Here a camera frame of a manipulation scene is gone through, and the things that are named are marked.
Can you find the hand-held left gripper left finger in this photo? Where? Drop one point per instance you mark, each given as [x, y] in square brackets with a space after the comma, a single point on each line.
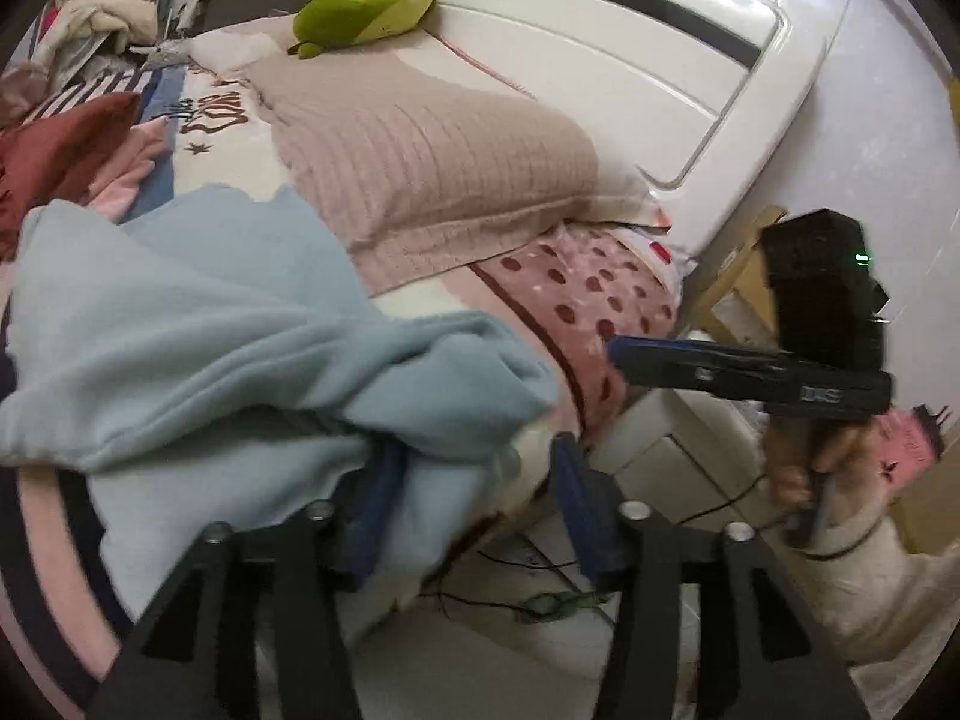
[375, 510]

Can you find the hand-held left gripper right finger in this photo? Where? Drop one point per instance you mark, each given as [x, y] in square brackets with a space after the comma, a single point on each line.
[581, 510]

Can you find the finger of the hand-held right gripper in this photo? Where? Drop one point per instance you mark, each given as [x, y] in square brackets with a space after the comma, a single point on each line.
[675, 367]

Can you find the light blue hoodie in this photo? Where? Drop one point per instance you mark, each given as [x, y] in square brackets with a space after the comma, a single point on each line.
[225, 360]

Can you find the person's right forearm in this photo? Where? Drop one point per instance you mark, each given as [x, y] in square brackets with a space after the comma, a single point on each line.
[885, 592]

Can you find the person's right hand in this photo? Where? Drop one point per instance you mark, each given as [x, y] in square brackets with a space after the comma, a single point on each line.
[791, 457]

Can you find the cardboard box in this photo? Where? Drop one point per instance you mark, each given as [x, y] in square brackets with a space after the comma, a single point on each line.
[742, 277]

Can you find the pink polka dot blanket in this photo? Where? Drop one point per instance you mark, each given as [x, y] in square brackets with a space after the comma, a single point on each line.
[585, 307]

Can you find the pink paper bag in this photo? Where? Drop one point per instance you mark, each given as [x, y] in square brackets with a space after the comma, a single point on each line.
[911, 442]

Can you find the white bed headboard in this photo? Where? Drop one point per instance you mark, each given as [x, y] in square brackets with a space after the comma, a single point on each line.
[600, 60]

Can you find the large pink ribbed pillow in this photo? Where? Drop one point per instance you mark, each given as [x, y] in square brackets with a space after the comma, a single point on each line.
[427, 157]

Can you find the striped printed bedsheet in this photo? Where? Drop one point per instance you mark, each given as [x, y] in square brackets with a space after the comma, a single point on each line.
[217, 127]

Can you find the pink garment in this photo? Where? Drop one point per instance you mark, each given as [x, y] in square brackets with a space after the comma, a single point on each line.
[135, 165]

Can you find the dark red garment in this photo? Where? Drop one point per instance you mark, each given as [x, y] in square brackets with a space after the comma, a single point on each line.
[60, 150]

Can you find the green plush toy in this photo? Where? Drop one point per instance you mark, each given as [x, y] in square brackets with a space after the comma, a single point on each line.
[360, 4]

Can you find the small pink pillow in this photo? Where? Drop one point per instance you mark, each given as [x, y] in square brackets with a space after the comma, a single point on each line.
[232, 45]

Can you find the cream coat pile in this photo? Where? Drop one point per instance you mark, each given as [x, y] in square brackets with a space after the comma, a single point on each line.
[90, 22]

